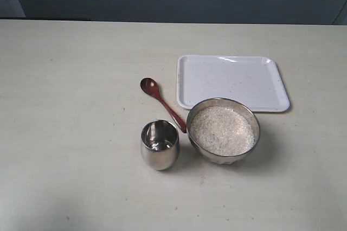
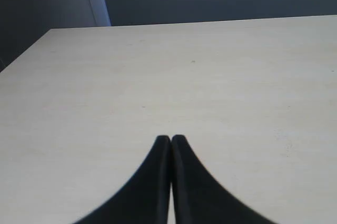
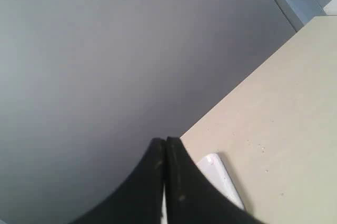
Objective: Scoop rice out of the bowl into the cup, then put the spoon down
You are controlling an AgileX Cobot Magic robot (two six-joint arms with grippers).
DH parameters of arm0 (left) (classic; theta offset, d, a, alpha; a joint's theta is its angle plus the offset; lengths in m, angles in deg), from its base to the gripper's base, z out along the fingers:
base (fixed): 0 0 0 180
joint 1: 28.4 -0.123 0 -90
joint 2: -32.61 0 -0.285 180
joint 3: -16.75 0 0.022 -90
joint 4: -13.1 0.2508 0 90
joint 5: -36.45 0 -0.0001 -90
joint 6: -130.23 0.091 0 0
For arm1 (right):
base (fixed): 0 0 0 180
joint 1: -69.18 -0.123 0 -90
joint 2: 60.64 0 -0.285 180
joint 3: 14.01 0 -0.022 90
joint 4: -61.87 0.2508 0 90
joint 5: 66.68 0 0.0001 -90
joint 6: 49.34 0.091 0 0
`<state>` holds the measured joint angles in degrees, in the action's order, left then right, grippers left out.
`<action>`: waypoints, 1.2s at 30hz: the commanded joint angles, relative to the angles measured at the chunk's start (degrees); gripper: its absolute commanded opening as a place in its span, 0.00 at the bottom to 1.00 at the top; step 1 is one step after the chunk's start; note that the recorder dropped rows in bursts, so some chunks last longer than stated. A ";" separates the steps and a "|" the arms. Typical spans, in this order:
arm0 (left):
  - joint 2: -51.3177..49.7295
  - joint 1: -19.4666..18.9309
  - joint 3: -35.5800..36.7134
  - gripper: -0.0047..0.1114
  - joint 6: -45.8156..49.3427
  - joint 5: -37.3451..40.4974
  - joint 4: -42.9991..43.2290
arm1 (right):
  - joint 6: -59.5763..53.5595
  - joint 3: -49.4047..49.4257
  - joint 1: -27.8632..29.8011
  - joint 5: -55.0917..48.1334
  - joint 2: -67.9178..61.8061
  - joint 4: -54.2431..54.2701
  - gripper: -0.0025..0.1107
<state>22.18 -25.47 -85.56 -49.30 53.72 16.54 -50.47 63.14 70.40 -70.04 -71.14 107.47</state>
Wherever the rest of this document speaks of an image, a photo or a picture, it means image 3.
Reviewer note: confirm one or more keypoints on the white plastic tray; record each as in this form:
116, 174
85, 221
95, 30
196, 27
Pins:
223, 179

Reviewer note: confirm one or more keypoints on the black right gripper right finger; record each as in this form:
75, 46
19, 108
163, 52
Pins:
189, 192

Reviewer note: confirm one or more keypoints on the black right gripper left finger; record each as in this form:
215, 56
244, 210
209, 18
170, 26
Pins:
139, 198

